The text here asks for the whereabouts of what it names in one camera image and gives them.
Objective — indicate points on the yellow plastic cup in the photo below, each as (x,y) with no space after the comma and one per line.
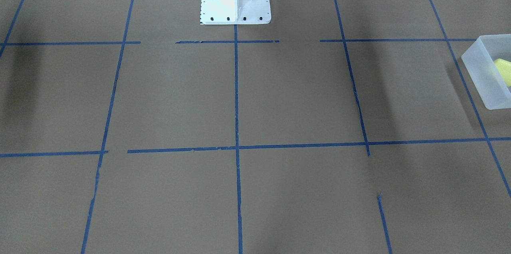
(504,69)

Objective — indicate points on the clear plastic storage box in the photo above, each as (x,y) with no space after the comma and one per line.
(479,61)

